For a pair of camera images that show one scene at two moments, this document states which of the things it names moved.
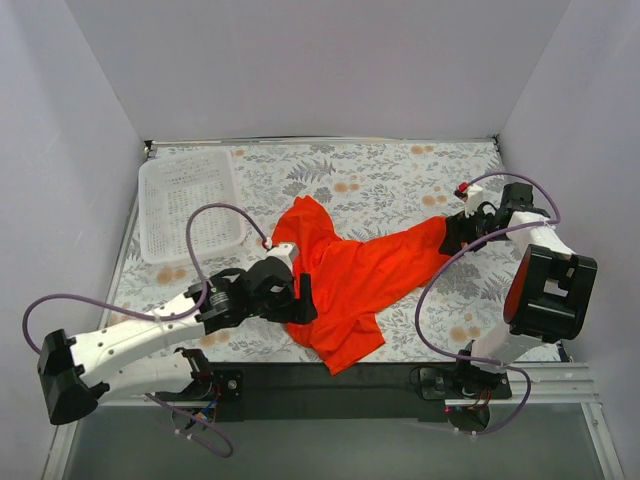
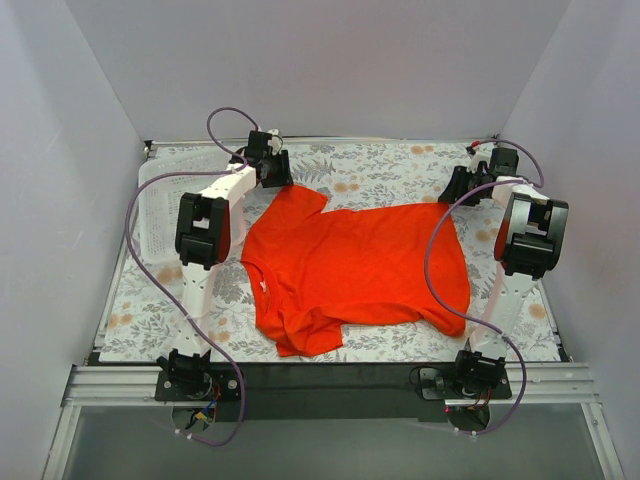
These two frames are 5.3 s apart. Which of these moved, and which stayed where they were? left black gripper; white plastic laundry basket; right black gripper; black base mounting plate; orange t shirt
Moved: orange t shirt; right black gripper; left black gripper
Stayed: white plastic laundry basket; black base mounting plate
